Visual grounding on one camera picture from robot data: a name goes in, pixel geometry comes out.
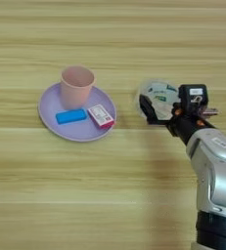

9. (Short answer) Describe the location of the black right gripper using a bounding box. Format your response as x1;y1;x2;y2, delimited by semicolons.
139;94;220;146

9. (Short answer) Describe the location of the clear plastic food packet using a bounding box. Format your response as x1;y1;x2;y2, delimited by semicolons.
135;79;184;122

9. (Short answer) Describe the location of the small white pink box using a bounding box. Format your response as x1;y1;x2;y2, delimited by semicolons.
87;104;115;129

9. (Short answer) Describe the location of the pink plastic cup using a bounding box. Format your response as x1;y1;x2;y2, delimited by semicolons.
60;65;96;110

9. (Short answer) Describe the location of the blue rectangular eraser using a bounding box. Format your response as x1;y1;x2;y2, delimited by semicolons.
55;108;88;125

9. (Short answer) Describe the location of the purple round plate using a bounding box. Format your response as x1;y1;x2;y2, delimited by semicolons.
37;82;117;143

